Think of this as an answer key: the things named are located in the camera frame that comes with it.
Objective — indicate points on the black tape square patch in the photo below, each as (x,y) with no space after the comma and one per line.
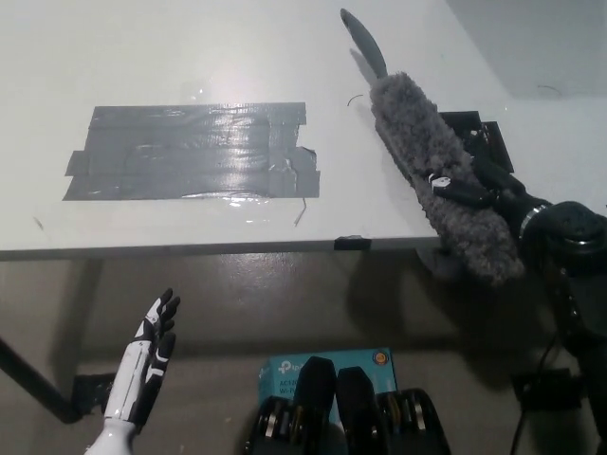
(493,142)

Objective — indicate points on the grey round base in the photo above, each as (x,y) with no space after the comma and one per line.
(446,267)

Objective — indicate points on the teal router cardboard box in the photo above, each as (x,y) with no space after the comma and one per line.
(282,372)

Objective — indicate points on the small black tape piece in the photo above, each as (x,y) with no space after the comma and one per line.
(352,242)

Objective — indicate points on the grey duct tape patch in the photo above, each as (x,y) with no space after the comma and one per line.
(185,154)

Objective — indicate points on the grey fluffy duster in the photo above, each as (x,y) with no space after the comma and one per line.
(412,123)

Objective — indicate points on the black floor tape patch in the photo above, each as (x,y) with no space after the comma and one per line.
(545,386)
(92,393)

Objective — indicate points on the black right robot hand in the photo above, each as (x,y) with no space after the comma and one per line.
(509,194)

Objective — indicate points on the black table leg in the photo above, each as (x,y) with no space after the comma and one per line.
(40,386)

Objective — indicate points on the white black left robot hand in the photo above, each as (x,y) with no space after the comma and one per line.
(130,369)

